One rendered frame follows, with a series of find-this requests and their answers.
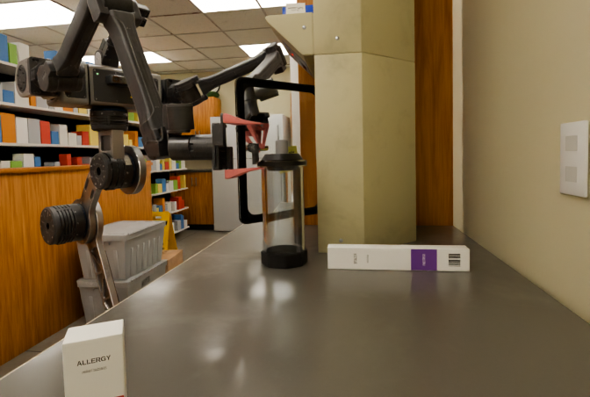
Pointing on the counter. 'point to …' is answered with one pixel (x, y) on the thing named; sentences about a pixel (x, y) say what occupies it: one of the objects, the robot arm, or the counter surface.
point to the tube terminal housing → (364, 98)
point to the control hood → (296, 34)
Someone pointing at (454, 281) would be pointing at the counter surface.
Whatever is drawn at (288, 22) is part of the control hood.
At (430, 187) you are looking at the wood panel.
